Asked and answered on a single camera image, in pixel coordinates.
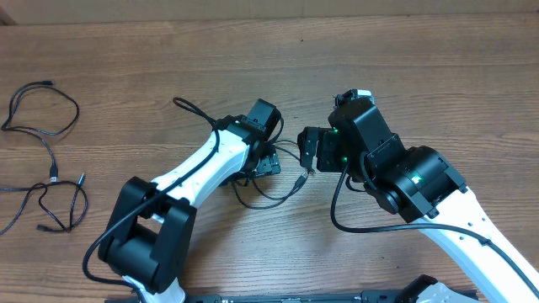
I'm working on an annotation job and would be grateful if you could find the thick black USB cable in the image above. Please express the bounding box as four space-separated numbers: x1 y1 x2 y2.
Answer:
229 140 311 210

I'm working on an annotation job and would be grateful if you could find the thin black braided cable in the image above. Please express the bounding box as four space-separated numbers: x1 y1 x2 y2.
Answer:
0 172 89 237

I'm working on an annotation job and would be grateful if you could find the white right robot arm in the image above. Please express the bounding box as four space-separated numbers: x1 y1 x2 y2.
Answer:
297 89 538 302

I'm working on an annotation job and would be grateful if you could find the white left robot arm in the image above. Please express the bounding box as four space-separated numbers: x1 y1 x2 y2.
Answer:
89 114 282 302

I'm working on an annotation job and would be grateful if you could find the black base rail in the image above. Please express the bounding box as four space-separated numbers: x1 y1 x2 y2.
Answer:
104 275 479 303

